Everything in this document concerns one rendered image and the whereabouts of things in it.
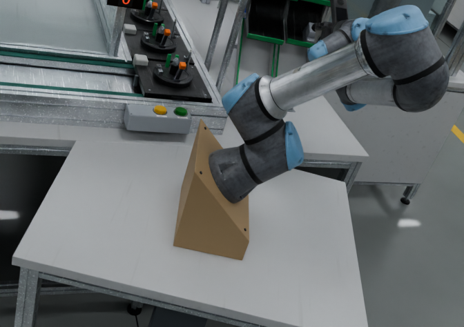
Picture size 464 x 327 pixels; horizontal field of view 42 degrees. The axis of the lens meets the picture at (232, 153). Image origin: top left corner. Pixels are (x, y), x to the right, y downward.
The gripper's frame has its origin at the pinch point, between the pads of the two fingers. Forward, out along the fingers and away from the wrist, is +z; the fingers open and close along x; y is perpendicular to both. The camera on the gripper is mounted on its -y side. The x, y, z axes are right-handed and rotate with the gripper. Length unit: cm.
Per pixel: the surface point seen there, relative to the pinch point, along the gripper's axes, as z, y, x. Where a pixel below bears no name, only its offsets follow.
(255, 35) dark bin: 10.8, 5.9, -17.9
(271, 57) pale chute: 22.7, 11.5, -7.4
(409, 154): 116, 45, 115
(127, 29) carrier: 52, 11, -58
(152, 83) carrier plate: 20, 28, -48
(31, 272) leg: -41, 77, -77
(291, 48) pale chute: 27.5, 6.5, 1.1
